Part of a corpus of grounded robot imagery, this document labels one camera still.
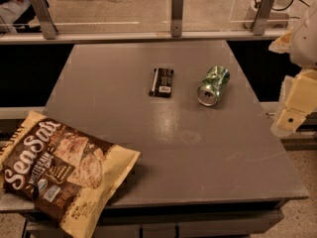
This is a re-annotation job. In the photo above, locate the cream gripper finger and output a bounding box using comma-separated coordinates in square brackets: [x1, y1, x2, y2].
[270, 68, 317, 137]
[268, 29, 293, 54]

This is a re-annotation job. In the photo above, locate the green crushed soda can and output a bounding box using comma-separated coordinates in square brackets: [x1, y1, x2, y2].
[197, 65, 230, 107]

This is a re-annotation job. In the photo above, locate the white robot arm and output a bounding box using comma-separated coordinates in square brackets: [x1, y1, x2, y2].
[268, 2, 317, 137]

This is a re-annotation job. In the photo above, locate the brown sea salt chip bag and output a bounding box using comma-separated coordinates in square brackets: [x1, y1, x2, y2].
[1, 111, 140, 238]

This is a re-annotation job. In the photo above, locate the dark clutter top left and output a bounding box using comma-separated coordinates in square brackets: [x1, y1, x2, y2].
[0, 0, 31, 33]

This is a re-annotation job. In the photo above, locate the right metal bracket post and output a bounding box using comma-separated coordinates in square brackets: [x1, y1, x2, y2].
[251, 0, 275, 36]

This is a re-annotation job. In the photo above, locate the metal bracket post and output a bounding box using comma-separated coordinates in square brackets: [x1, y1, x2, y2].
[251, 0, 275, 36]
[30, 0, 57, 40]
[170, 0, 183, 38]

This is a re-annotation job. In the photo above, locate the middle metal bracket post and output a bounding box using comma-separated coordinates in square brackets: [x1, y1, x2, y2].
[170, 0, 183, 38]

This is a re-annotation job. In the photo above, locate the left metal bracket post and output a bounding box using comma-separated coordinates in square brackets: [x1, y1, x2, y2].
[30, 0, 57, 40]

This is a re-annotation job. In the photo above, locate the metal rail bar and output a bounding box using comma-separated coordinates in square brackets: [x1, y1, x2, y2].
[0, 29, 285, 45]

